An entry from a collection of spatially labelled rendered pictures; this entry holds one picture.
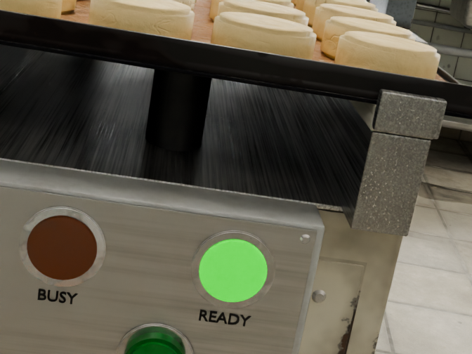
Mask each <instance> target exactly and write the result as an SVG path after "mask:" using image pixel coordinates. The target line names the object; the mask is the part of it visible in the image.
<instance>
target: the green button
mask: <svg viewBox="0 0 472 354"><path fill-rule="evenodd" d="M124 354H185V353H184V350H183V348H182V346H181V345H180V344H179V342H177V340H175V339H174V338H173V337H171V336H169V335H167V334H163V333H159V332H150V333H146V334H142V335H140V336H138V337H136V338H135V339H134V340H133V341H131V342H130V344H129V345H128V346H127V348H126V350H125V353H124Z"/></svg>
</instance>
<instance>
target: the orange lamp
mask: <svg viewBox="0 0 472 354"><path fill-rule="evenodd" d="M27 253H28V256H29V259H30V261H31V262H32V264H33V266H34V267H35V268H36V269H37V270H38V271H39V272H40V273H42V274H43V275H45V276H47V277H50V278H53V279H57V280H71V279H74V278H76V277H79V276H81V275H83V274H84V273H85V272H87V271H88V270H89V269H90V267H91V266H92V265H93V263H94V261H95V259H96V254H97V244H96V239H95V237H94V236H93V233H92V232H91V231H90V229H89V228H88V227H87V226H86V225H85V224H83V223H82V222H81V221H78V220H77V219H75V218H72V217H68V216H53V217H50V218H46V219H44V220H43V221H41V222H39V223H38V224H37V225H36V226H35V227H34V228H33V229H32V231H31V233H30V234H29V237H28V241H27Z"/></svg>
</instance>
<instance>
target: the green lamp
mask: <svg viewBox="0 0 472 354"><path fill-rule="evenodd" d="M266 276H267V265H266V260H265V259H264V256H263V254H262V253H261V252H260V251H259V250H258V249H257V248H256V247H255V246H254V245H252V244H250V243H248V242H245V241H242V240H226V241H222V242H219V243H218V244H215V245H214V246H212V247H211V248H210V249H209V250H208V251H207V252H206V253H205V255H204V256H203V258H202V260H201V263H200V266H199V277H200V280H201V283H202V285H203V287H204V288H205V289H206V291H207V292H208V293H209V294H211V295H212V296H213V297H215V298H217V299H219V300H222V301H227V302H239V301H244V300H246V299H249V298H251V297H252V296H253V295H255V294H256V293H257V292H258V291H259V290H260V289H261V287H262V286H263V284H264V282H265V280H266Z"/></svg>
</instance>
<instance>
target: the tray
mask: <svg viewBox="0 0 472 354"><path fill-rule="evenodd" d="M0 45H5V46H13V47H18V48H26V49H31V50H36V51H44V52H49V53H57V54H62V55H70V56H75V57H80V58H88V59H94V60H102V61H106V62H111V63H119V64H125V65H133V66H137V67H146V68H150V69H156V70H164V71H169V72H177V73H181V74H190V75H195V76H200V77H208V78H212V79H221V80H226V81H234V82H239V83H244V84H252V85H257V86H265V87H270V88H275V89H283V90H288V91H296V92H301V93H309V94H314V95H319V96H327V97H332V98H340V99H345V100H354V101H358V102H363V103H371V104H376V103H377V99H378V96H379V91H380V89H386V90H391V91H399V92H404V93H413V94H417V95H422V96H430V97H435V98H443V99H445V100H446V101H447V106H446V109H445V114H444V115H447V116H451V117H460V118H464V119H472V86H469V85H464V84H461V83H460V82H458V81H457V80H456V79H455V78H454V77H452V76H451V75H450V74H448V73H447V72H446V71H444V70H443V69H442V68H441V67H439V66H438V69H437V72H436V73H437V74H438V75H439V76H440V77H442V78H443V79H444V80H445V81H438V80H434V79H426V78H421V77H413V76H408V75H403V74H395V73H390V72H382V71H378V70H369V69H365V68H360V67H352V66H347V65H339V64H334V63H326V62H321V61H316V60H309V59H304V58H295V57H291V56H286V55H278V54H274V53H265V52H260V51H253V50H247V49H243V48H235V47H230V46H222V45H217V44H209V43H204V42H200V41H191V40H187V39H179V38H173V37H166V36H161V35H156V34H148V33H143V32H135V31H131V30H126V29H117V28H113V27H105V26H100V25H92V24H87V23H82V22H74V21H69V20H61V19H57V18H48V17H44V16H39V15H31V14H26V13H18V12H13V11H5V10H0Z"/></svg>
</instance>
